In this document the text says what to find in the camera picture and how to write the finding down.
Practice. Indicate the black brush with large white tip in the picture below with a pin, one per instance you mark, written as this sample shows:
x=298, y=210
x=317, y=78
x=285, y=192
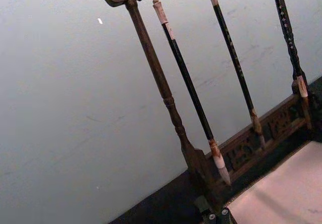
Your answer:
x=186, y=80

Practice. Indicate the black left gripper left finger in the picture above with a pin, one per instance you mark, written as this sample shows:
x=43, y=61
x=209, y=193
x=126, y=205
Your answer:
x=206, y=215

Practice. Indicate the white felt mat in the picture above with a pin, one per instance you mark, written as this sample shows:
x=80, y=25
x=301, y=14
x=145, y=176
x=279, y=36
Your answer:
x=279, y=188

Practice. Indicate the black table cloth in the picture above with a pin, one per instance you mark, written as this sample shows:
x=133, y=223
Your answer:
x=163, y=205

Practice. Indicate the dark wooden brush rack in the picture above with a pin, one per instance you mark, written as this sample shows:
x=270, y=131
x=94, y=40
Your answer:
x=149, y=54

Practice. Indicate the plain pale wall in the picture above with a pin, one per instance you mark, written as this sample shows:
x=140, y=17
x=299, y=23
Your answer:
x=63, y=95

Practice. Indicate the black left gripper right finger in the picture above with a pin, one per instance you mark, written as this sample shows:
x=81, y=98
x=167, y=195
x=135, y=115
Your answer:
x=227, y=217

